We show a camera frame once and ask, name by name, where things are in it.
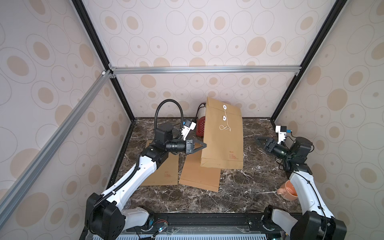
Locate brown file envelope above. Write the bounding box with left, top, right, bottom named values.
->
left=201, top=98, right=244, bottom=170
left=141, top=154, right=179, bottom=187
left=179, top=151, right=221, bottom=192

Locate envelope white string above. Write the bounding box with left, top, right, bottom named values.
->
left=218, top=104, right=232, bottom=133

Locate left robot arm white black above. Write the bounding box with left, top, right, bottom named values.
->
left=85, top=120, right=207, bottom=240

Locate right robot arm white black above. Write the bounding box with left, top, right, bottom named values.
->
left=255, top=137, right=347, bottom=240

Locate red toaster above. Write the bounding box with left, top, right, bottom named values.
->
left=196, top=103, right=207, bottom=137

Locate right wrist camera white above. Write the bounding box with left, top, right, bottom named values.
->
left=275, top=126, right=292, bottom=144

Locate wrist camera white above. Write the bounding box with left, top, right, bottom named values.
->
left=275, top=126, right=292, bottom=144
left=181, top=120, right=196, bottom=141

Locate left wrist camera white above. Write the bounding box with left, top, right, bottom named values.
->
left=181, top=120, right=196, bottom=141

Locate black corrugated cable hose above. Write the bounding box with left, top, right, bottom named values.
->
left=154, top=98, right=184, bottom=133

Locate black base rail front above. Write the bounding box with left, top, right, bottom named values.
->
left=116, top=212, right=290, bottom=240

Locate horizontal aluminium rail back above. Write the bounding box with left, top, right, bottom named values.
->
left=111, top=65, right=302, bottom=75

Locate diagonal aluminium rail left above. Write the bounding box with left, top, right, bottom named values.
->
left=1, top=70, right=112, bottom=228

